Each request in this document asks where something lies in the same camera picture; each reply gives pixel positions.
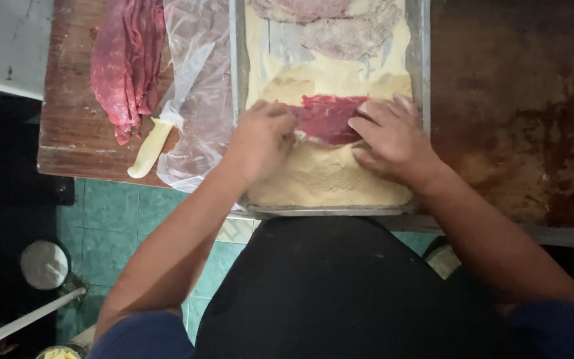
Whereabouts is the person's right hand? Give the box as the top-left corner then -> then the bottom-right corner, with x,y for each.
348,94 -> 443,189

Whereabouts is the person's left hand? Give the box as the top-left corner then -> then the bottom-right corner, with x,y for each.
225,99 -> 298,181

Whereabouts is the clear plastic bag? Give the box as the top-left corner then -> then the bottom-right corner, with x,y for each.
156,0 -> 235,193

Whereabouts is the heap of yellow breadcrumbs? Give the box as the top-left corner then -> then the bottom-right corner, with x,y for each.
245,0 -> 414,208

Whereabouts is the white pole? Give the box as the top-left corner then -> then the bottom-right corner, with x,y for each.
0,287 -> 88,357

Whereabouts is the breaded meat cutlet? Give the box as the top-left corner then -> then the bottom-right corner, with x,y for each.
248,0 -> 351,25
301,0 -> 403,61

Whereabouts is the metal baking tray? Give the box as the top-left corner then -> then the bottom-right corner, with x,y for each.
229,0 -> 431,218

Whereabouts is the pile of raw meat slices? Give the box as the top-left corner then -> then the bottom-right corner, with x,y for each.
90,0 -> 166,146

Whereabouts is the white round lid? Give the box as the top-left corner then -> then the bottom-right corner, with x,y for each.
20,240 -> 69,291

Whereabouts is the person's black apron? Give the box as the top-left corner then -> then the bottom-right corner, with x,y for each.
193,216 -> 542,359

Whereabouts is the wooden cutting board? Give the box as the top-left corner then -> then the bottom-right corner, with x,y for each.
37,0 -> 184,188

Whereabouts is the bowl of yellow shreds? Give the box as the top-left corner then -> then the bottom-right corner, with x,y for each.
35,345 -> 84,359

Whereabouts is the raw red meat slice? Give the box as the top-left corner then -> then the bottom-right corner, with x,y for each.
276,95 -> 370,147

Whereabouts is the white handled knife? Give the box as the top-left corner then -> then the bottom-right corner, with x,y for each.
127,42 -> 216,179

